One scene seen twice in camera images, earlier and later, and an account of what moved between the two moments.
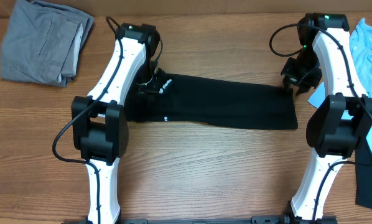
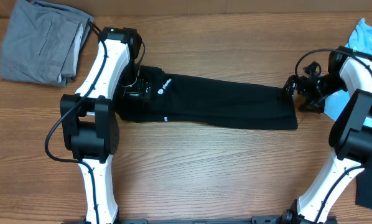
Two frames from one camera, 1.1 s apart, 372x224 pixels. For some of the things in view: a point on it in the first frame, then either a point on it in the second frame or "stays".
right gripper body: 297,78 → 297,86
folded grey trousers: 42,42 stays
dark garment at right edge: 366,180 stays
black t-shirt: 221,102 stays
